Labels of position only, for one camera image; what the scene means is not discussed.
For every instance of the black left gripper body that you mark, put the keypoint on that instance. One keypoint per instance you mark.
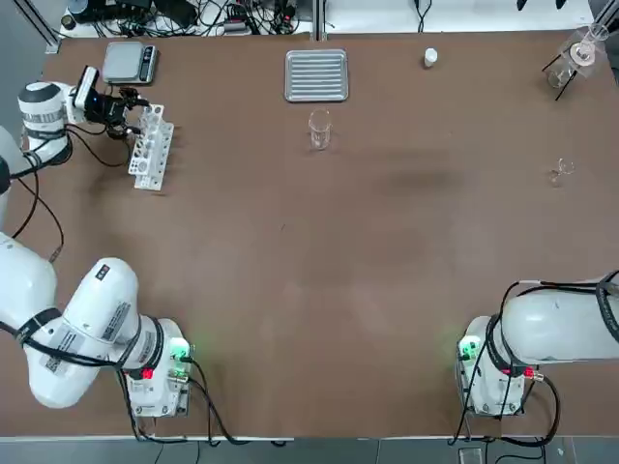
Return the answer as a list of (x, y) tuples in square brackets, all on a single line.
[(104, 110)]

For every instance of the large clear glass beaker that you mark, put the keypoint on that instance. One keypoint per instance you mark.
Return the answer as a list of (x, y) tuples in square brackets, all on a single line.
[(319, 140)]

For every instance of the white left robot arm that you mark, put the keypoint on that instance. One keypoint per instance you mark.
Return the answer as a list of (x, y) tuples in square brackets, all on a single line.
[(97, 314)]

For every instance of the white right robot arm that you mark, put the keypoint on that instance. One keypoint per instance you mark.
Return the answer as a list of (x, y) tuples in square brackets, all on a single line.
[(556, 328)]

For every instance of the white test tube rack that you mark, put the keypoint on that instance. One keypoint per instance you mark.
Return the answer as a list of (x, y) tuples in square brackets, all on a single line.
[(145, 181)]

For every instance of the silver digital kitchen scale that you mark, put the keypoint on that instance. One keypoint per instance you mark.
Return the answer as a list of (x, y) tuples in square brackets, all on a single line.
[(123, 60)]

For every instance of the silver ribbed metal tray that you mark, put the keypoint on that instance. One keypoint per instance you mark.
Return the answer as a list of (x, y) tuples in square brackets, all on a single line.
[(316, 75)]

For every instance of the small white cap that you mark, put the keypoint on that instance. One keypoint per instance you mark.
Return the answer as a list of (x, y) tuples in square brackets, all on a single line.
[(431, 57)]

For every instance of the clear glass flask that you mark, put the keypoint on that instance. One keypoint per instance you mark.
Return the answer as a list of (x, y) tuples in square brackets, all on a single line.
[(561, 76)]

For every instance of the small grey box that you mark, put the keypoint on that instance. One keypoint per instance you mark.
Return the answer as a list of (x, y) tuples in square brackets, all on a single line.
[(470, 455)]

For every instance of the aluminium frame post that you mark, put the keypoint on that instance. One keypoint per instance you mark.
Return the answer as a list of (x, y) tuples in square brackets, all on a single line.
[(318, 19)]

